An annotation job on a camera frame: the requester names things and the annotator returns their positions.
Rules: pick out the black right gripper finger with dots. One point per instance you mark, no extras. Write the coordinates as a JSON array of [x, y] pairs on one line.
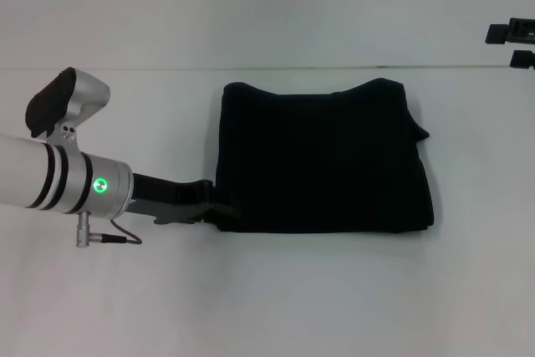
[[522, 60], [505, 33]]

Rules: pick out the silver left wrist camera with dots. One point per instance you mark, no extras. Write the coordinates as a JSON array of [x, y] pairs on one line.
[[79, 93]]

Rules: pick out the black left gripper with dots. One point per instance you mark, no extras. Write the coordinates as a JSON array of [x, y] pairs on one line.
[[171, 202]]

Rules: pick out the black t-shirt with white print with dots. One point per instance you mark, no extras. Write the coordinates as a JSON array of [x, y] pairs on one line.
[[326, 156]]

